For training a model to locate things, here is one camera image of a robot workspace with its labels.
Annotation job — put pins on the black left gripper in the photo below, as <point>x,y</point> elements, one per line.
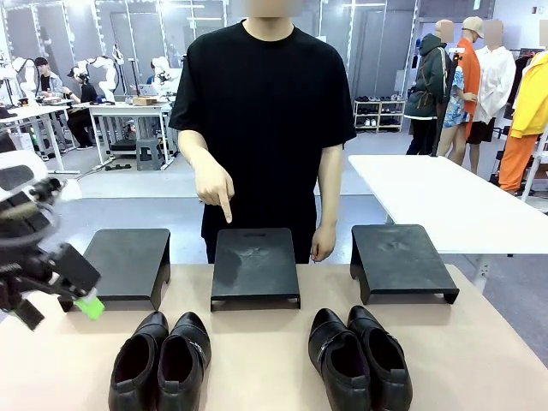
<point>21,231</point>

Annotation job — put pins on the black shoe purple lining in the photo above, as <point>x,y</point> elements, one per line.
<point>327,329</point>
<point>372,329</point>

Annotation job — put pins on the person's right forearm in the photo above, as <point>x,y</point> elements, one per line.
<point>194,150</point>

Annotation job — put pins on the person's left forearm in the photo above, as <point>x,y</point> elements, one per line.
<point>330,188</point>

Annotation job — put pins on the white lab robot arm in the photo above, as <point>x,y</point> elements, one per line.
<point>105,73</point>
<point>25,75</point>
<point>164,70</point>

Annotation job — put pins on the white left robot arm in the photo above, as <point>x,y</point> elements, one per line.
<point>25,158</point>

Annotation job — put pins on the black shoe stand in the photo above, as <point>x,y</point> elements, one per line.
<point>400,261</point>
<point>124,261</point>
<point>254,265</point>

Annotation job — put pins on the seated person in black cap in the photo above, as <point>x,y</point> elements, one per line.
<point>87,96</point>

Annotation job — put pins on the seated person in grey jacket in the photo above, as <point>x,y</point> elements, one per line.
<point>49,83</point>

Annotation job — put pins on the person in black t-shirt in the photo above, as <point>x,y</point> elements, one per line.
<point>265,107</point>

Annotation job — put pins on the person's right hand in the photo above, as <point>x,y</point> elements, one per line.
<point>214,186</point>

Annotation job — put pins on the person's left hand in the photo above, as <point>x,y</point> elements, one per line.
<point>324,242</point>

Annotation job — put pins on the black shoe maroon lining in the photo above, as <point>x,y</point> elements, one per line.
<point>190,334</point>
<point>150,329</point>

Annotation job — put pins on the black case under desk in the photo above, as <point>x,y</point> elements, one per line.
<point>124,145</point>

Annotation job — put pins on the grey step stool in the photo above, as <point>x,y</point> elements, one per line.
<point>150,156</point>

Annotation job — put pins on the white office desk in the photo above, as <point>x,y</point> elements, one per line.
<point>38,111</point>
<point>128,109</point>

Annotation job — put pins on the brown cardboard box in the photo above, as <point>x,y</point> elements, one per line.
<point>145,101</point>

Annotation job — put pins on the white shoe rack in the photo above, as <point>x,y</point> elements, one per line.
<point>379,113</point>

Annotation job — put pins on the white folding table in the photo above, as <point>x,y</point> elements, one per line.
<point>449,192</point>

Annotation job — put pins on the dark green jacket mannequin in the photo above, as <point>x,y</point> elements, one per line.
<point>428,73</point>

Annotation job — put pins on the black tripod pole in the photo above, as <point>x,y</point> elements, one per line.
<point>448,92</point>

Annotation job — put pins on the blue floral shirt mannequin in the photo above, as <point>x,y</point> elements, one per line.
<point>453,98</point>

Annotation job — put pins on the orange shirt mannequin with cap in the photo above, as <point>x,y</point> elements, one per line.
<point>471,64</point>

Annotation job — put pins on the white shirt mannequin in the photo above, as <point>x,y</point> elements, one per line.
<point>496,81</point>

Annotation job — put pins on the dark hanging garments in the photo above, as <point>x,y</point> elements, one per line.
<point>520,81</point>

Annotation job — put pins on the yellow hoodie orange pants mannequin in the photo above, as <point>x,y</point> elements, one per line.
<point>531,98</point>

